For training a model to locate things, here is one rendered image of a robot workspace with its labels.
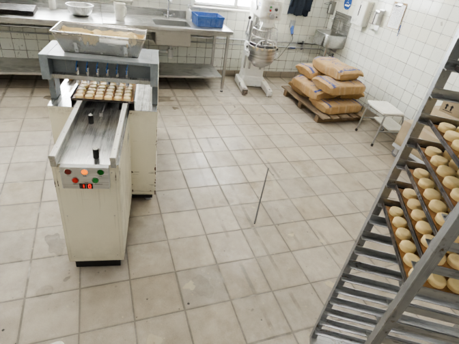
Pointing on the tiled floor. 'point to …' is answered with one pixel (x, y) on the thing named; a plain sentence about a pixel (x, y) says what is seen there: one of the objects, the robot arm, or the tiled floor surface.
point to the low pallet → (318, 109)
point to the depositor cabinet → (62, 106)
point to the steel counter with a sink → (157, 19)
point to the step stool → (384, 117)
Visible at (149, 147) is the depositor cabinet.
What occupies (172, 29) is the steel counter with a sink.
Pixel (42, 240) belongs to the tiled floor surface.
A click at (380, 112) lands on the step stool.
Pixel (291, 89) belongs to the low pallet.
